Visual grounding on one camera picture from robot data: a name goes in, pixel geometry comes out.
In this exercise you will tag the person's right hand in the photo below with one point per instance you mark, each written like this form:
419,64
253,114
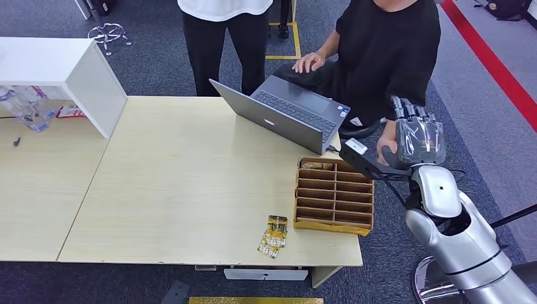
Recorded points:
308,63

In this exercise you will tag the person's left hand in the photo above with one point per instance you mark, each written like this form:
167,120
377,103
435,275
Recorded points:
387,140

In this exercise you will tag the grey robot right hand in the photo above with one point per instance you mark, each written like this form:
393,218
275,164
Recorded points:
419,138

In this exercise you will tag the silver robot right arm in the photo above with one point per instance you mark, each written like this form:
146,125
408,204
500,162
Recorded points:
465,243

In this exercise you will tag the person's left forearm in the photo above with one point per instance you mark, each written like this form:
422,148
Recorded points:
389,124

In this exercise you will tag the person's right forearm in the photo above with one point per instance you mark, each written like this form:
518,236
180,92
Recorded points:
329,44

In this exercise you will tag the gold hotel key card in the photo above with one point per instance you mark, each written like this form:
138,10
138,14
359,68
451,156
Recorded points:
315,165
278,228
267,247

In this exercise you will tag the cardboard card organizer box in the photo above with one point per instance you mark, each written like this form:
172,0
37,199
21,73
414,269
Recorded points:
333,195

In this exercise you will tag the seated person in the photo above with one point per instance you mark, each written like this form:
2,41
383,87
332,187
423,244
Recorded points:
390,54

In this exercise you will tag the standing person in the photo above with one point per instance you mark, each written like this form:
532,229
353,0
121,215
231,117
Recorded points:
222,46

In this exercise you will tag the black robot legs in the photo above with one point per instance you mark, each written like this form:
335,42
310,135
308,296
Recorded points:
284,23

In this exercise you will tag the grey laptop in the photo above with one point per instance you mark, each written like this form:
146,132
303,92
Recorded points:
289,115

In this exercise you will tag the thin black pole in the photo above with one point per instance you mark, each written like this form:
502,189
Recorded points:
516,215

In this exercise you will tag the black backpack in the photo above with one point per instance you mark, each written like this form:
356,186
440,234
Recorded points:
507,8

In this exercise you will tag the white under-desk drawer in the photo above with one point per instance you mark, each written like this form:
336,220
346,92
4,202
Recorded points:
264,274

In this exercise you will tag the chrome chair base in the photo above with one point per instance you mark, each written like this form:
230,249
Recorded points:
107,34

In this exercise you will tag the red and white packet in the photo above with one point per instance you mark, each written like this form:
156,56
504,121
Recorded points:
69,112

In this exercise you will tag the white desk shelf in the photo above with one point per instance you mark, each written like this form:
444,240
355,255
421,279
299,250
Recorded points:
63,67

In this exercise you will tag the black floor plate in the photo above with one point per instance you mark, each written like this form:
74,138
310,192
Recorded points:
175,293

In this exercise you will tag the clear plastic water bottle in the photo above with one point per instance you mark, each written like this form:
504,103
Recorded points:
21,111
35,96

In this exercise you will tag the small black clip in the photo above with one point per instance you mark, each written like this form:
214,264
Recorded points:
16,142

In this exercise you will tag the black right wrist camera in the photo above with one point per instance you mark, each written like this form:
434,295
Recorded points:
363,161

